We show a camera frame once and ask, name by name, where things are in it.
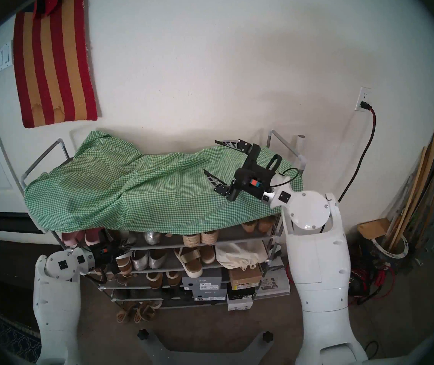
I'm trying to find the dark strappy sandal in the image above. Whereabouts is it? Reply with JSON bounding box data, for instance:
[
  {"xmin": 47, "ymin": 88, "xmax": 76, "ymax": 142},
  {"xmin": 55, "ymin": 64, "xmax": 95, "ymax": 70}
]
[{"xmin": 105, "ymin": 273, "xmax": 135, "ymax": 289}]

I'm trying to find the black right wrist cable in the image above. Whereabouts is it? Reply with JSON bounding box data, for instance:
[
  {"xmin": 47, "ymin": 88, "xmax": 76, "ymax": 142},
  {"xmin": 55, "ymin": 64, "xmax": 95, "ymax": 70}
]
[{"xmin": 266, "ymin": 154, "xmax": 300, "ymax": 187}]

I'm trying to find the dark brown low cabinet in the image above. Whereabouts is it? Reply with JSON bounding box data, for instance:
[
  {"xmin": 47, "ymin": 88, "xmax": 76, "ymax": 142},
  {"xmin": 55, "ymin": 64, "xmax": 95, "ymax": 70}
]
[{"xmin": 0, "ymin": 237, "xmax": 73, "ymax": 330}]

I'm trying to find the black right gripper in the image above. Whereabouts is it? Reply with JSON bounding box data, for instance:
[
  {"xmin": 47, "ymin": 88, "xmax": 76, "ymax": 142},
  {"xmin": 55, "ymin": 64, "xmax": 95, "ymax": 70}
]
[{"xmin": 203, "ymin": 139, "xmax": 276, "ymax": 201}]

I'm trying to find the brown cardboard piece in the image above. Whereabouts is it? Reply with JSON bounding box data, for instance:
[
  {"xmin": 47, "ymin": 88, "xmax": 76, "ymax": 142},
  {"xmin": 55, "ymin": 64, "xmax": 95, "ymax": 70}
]
[{"xmin": 357, "ymin": 217, "xmax": 391, "ymax": 240}]

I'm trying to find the white platform strap sandal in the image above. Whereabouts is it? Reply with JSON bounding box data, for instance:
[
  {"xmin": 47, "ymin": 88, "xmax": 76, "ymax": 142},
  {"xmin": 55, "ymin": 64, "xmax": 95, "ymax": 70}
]
[
  {"xmin": 174, "ymin": 247, "xmax": 204, "ymax": 279},
  {"xmin": 199, "ymin": 245, "xmax": 216, "ymax": 265}
]

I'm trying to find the white labelled shoebox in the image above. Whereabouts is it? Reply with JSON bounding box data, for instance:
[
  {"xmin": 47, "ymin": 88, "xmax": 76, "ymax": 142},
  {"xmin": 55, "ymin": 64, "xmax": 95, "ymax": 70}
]
[{"xmin": 227, "ymin": 297, "xmax": 255, "ymax": 311}]

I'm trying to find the striped fabric flag hanging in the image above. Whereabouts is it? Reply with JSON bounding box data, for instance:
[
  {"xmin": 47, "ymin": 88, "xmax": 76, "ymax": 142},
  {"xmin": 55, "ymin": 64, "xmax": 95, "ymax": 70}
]
[{"xmin": 13, "ymin": 0, "xmax": 99, "ymax": 129}]

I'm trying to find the wooden trim sticks bundle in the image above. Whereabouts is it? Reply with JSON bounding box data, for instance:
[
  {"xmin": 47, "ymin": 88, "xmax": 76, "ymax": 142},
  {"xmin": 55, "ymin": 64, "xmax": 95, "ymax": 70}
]
[{"xmin": 386, "ymin": 81, "xmax": 434, "ymax": 254}]

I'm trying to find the black shoebox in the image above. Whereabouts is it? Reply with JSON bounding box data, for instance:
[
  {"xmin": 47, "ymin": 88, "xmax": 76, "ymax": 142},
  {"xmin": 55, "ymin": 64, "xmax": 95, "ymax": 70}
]
[{"xmin": 227, "ymin": 287, "xmax": 256, "ymax": 301}]

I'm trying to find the grey Vionic shoebox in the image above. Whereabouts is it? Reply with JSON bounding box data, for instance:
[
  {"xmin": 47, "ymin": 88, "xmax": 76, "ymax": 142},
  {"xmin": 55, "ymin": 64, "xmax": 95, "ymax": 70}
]
[
  {"xmin": 194, "ymin": 284, "xmax": 228, "ymax": 302},
  {"xmin": 181, "ymin": 268, "xmax": 223, "ymax": 289}
]

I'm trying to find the tan fringed sandal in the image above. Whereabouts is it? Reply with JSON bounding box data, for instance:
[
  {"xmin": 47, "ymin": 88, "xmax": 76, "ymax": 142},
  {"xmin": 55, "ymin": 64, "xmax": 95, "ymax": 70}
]
[
  {"xmin": 116, "ymin": 301, "xmax": 137, "ymax": 324},
  {"xmin": 135, "ymin": 300, "xmax": 157, "ymax": 324}
]

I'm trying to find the green gingham cloth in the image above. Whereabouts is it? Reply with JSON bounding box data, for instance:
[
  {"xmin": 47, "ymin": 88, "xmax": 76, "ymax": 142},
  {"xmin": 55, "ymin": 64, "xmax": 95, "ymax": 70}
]
[{"xmin": 24, "ymin": 130, "xmax": 303, "ymax": 235}]

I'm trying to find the grey metal shoe rack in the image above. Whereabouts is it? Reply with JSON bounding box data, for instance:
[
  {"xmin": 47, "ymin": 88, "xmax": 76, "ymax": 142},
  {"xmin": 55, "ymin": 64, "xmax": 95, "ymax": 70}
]
[{"xmin": 20, "ymin": 129, "xmax": 308, "ymax": 311}]

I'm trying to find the brown cardboard shoebox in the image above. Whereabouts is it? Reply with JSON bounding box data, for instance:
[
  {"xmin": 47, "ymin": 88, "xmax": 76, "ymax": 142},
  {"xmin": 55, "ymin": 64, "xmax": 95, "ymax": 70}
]
[{"xmin": 228, "ymin": 264, "xmax": 262, "ymax": 289}]

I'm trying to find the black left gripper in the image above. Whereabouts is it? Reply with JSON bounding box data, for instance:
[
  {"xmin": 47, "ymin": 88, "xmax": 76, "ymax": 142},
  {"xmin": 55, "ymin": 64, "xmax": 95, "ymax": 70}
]
[{"xmin": 87, "ymin": 229, "xmax": 134, "ymax": 275}]

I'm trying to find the black red power cord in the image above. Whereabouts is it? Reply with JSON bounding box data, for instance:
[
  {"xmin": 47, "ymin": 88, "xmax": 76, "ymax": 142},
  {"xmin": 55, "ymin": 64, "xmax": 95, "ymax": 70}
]
[{"xmin": 338, "ymin": 101, "xmax": 376, "ymax": 204}]

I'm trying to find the red black power tool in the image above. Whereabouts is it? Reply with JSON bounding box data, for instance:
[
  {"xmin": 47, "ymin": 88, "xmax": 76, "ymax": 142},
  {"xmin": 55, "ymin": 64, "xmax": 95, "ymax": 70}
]
[{"xmin": 348, "ymin": 241, "xmax": 395, "ymax": 306}]

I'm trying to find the white light switch plate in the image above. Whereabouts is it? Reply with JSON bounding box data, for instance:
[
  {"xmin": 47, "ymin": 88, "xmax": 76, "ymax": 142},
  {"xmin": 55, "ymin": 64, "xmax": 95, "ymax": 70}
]
[{"xmin": 0, "ymin": 41, "xmax": 14, "ymax": 73}]

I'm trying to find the plain silver flat shoe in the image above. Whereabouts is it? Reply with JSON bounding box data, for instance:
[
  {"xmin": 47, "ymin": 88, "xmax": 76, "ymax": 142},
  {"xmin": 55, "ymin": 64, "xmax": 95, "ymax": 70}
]
[
  {"xmin": 132, "ymin": 249, "xmax": 150, "ymax": 271},
  {"xmin": 149, "ymin": 249, "xmax": 169, "ymax": 270}
]

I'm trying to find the white wall outlet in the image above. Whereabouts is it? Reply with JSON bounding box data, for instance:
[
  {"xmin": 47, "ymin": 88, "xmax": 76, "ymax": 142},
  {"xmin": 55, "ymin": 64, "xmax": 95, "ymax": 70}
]
[{"xmin": 355, "ymin": 87, "xmax": 371, "ymax": 113}]

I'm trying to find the blue patterned rug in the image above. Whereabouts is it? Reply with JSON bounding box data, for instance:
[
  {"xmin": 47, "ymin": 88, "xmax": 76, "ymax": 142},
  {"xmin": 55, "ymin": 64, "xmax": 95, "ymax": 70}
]
[{"xmin": 0, "ymin": 311, "xmax": 42, "ymax": 365}]

